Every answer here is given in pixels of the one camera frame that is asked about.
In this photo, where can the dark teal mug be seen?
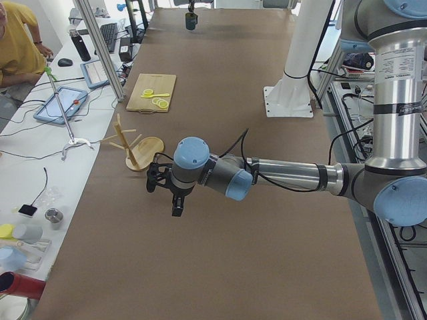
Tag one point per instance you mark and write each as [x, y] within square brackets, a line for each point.
[190, 21]

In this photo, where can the wooden cup storage rack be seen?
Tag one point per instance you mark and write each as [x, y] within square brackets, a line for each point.
[140, 152]

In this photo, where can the small steel cup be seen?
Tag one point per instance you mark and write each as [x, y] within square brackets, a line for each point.
[54, 217]

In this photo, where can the grey cup lying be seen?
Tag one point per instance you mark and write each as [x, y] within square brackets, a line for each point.
[28, 233]

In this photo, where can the yellow cup lying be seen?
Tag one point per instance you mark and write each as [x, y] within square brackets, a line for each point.
[6, 231]

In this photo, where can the light blue cup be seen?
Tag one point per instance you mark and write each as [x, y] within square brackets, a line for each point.
[12, 259]

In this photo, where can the black power adapter box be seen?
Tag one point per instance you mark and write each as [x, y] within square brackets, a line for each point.
[125, 49]

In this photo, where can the wooden cutting board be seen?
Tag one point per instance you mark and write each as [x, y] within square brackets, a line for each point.
[148, 84]

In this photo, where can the black keyboard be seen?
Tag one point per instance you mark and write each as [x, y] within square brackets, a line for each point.
[109, 33]

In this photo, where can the yellow plastic knife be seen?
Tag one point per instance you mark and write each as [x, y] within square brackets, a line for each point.
[156, 95]

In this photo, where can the blue teach pendant far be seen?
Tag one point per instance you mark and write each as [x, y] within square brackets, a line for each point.
[94, 74]

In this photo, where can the black water bottle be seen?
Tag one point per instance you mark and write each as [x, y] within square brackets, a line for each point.
[79, 45]

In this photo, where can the black computer mouse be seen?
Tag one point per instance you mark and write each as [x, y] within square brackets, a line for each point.
[65, 62]

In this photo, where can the black square pad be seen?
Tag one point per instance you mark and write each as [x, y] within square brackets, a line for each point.
[28, 210]

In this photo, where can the person in yellow shirt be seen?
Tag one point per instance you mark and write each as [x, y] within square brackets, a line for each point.
[23, 54]

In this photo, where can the red thermos bottle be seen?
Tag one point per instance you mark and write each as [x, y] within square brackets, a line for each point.
[21, 285]

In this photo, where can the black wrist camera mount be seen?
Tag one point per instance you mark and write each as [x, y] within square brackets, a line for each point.
[158, 175]

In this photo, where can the aluminium frame post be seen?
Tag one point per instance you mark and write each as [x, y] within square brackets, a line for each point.
[100, 46]

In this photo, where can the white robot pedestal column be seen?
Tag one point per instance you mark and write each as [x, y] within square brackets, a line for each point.
[290, 97]

